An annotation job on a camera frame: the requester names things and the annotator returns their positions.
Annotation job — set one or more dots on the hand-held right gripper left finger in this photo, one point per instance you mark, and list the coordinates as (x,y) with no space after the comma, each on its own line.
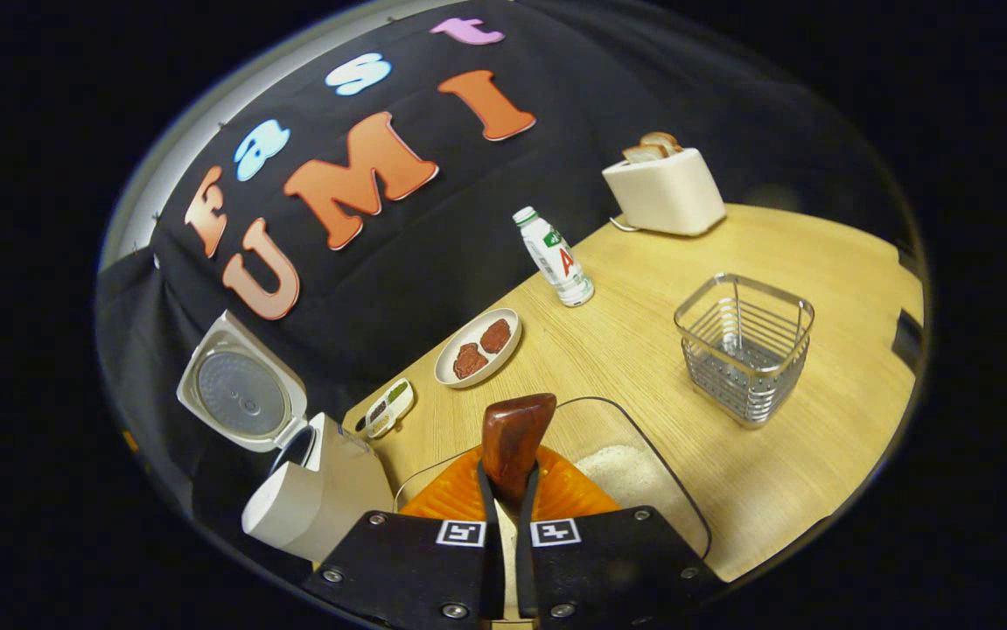
(416,569)

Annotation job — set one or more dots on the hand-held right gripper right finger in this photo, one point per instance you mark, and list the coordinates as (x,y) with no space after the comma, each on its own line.
(608,569)

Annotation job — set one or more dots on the white rice cooker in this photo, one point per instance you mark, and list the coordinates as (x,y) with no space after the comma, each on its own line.
(328,507)

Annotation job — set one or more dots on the brown wooden spoon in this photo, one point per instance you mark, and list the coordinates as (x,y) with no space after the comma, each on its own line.
(516,437)

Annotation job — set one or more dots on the white divided sauce dish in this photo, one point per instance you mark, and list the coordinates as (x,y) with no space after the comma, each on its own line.
(385,411)

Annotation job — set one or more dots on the white round plate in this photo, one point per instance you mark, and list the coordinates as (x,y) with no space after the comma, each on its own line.
(443,369)

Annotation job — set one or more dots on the red meat slice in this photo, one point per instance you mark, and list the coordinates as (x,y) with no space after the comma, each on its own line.
(470,360)
(495,336)

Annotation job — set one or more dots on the white bottle with green label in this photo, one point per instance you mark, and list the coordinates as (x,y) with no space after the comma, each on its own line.
(560,262)

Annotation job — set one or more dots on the white toaster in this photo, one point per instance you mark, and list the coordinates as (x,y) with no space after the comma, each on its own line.
(669,197)

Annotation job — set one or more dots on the toast bread slice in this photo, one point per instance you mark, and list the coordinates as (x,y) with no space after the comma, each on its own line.
(662,141)
(643,154)

